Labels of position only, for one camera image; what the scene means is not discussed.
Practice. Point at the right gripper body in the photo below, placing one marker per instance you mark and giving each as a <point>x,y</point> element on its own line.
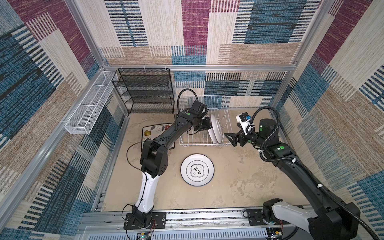
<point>252,137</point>

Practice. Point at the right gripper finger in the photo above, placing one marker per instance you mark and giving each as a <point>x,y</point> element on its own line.
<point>234,141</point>
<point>231,136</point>

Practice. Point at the white wire dish rack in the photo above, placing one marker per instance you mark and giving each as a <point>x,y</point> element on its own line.
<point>218,105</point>

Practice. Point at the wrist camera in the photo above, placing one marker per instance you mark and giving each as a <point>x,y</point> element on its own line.
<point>244,122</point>
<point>198,109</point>

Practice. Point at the black mesh shelf rack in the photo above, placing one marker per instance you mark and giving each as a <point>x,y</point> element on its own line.
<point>145,90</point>

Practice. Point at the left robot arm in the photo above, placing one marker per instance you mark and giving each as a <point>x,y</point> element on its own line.
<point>154,157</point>

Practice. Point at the white mesh wall basket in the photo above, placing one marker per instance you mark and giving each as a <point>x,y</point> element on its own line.
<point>88,111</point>

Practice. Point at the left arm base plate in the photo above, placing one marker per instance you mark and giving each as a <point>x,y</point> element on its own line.
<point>157,220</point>

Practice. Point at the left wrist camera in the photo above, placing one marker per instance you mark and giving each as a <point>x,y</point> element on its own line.
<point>198,109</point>

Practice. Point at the white round plate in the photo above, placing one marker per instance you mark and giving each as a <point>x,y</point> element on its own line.
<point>197,170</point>
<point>212,134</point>
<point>217,128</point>

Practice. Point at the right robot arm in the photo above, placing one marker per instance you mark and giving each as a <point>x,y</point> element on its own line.
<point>331,218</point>

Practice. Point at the aluminium mounting rail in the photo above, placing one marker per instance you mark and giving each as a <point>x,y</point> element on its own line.
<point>189,224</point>

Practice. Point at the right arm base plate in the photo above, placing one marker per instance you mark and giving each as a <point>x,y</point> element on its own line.
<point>255,218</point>

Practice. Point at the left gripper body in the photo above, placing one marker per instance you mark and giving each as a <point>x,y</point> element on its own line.
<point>206,125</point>

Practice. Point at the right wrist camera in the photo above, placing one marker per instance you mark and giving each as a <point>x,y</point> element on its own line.
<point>244,122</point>

